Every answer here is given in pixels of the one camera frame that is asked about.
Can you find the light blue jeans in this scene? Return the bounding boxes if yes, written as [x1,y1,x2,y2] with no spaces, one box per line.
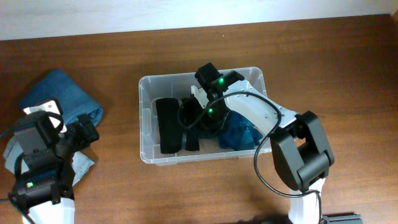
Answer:
[3,136,95,186]

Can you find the black garment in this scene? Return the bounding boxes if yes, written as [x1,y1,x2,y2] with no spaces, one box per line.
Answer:
[155,98,200,154]

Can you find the navy blue garment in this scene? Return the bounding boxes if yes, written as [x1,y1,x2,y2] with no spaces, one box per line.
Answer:
[199,111,263,151]

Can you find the dark blue jeans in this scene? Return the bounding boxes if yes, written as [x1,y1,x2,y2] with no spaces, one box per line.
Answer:
[18,69,103,126]

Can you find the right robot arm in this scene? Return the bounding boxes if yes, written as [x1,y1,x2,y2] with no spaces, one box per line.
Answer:
[178,63,335,223]

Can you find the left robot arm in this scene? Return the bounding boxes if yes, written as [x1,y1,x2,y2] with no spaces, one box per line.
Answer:
[8,111,100,224]

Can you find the clear plastic storage bin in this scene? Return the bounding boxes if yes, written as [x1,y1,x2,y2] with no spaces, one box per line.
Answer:
[139,72,256,166]

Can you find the right black camera cable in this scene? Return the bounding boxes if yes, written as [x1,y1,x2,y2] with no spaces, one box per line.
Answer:
[177,91,324,224]

